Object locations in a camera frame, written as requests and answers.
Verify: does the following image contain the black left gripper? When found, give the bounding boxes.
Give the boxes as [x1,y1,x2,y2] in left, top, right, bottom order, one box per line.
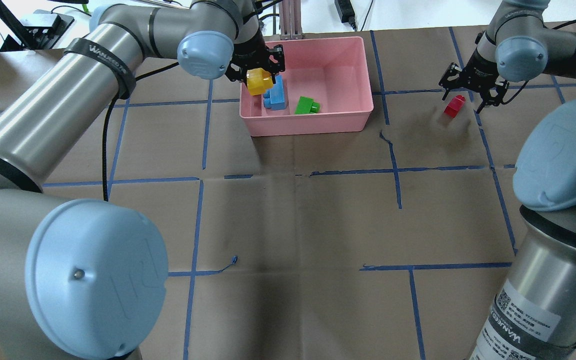
[225,28,286,84]

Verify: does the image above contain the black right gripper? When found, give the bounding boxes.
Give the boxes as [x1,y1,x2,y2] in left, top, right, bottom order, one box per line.
[438,50,509,109]

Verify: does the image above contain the yellow toy block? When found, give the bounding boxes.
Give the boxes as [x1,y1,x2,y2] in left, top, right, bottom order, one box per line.
[246,68,275,96]

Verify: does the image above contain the red toy block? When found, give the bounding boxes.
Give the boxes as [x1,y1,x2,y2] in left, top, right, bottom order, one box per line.
[443,95,466,119]

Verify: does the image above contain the blue toy block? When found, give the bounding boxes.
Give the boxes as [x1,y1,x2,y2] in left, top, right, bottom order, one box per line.
[262,75,288,111]

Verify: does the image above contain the green toy block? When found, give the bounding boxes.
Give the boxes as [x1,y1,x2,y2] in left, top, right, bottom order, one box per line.
[294,96,321,115]

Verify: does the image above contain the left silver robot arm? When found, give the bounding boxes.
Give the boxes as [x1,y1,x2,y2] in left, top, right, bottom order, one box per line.
[0,0,274,360]

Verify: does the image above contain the pink plastic box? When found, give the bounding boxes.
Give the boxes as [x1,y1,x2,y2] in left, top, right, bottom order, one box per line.
[239,36,374,137]

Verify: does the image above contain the black power adapter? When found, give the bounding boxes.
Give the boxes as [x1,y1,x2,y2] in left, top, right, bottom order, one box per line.
[333,0,356,28]

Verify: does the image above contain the aluminium frame post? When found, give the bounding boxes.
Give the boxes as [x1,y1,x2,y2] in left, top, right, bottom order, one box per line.
[279,0,304,41]

